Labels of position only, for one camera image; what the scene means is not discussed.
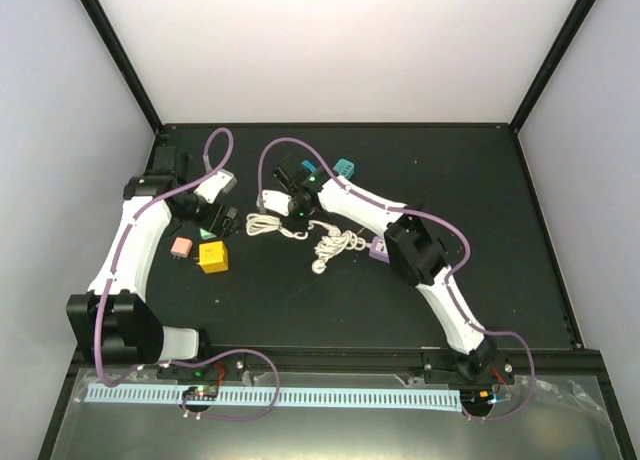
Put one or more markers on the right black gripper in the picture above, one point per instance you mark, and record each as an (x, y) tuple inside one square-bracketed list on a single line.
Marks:
[(298, 225)]

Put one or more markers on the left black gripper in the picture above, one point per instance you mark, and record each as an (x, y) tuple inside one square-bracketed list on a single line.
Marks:
[(223, 230)]

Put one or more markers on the yellow cube socket adapter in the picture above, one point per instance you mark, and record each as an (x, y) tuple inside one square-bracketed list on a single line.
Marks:
[(213, 257)]

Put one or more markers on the blue cube plug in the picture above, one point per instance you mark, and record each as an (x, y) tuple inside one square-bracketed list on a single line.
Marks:
[(309, 166)]

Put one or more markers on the pink plug adapter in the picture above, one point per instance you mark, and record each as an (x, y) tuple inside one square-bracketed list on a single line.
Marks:
[(181, 248)]

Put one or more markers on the teal plug adapter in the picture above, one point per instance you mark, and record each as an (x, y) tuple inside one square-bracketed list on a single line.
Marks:
[(345, 168)]

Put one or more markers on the green plug adapter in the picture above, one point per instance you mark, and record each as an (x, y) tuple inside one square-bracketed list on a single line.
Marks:
[(205, 234)]

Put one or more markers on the purple power strip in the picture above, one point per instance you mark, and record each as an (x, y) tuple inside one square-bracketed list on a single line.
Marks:
[(378, 250)]

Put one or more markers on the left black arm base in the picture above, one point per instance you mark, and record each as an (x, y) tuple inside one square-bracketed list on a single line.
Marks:
[(224, 365)]

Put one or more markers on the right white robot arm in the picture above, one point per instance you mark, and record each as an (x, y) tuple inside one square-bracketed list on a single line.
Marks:
[(414, 255)]

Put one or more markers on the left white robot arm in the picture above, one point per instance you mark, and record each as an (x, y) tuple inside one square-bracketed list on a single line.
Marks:
[(114, 305)]

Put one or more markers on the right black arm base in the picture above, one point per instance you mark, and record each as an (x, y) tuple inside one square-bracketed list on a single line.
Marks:
[(444, 366)]

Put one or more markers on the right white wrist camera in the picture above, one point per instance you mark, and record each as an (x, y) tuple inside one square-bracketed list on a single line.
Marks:
[(274, 201)]

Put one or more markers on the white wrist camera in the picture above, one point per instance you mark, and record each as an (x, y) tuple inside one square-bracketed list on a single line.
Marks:
[(222, 182), (274, 201)]

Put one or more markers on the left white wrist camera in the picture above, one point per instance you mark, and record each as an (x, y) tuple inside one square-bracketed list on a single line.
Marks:
[(222, 182)]

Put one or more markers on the light blue cable duct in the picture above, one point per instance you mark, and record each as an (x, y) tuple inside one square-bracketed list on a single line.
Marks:
[(240, 396)]

